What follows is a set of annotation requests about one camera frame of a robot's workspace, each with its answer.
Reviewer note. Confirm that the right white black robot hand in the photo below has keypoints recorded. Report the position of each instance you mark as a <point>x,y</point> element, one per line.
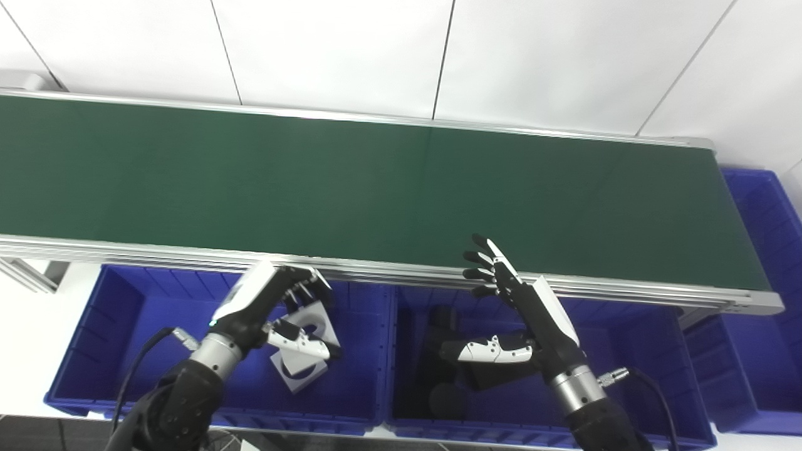
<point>551,332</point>

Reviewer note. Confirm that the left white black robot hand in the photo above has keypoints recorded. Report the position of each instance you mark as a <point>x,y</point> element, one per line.
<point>250,307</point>

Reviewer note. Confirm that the white block part with hole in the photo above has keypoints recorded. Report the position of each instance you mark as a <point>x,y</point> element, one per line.
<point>322,316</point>
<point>301,381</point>

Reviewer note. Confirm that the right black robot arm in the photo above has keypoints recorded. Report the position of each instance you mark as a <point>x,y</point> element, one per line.
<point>601,419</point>

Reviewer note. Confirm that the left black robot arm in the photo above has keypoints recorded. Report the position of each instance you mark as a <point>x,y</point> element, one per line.
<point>182,401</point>

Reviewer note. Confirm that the green conveyor belt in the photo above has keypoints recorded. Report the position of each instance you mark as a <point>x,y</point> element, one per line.
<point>376,188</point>
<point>626,291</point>

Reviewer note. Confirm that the blue bin with black parts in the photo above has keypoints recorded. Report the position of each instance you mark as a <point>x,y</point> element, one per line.
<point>639,376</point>

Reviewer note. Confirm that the black cylinder part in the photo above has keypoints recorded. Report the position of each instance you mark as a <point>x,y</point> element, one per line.
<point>448,401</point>

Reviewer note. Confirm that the blue bin with white parts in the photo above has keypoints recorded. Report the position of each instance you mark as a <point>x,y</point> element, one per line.
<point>125,351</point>

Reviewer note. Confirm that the aluminium conveyor leg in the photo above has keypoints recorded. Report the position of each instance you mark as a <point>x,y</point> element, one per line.
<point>31,275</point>
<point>692,318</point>

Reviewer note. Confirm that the empty blue bin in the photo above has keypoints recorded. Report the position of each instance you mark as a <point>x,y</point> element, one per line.
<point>752,363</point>

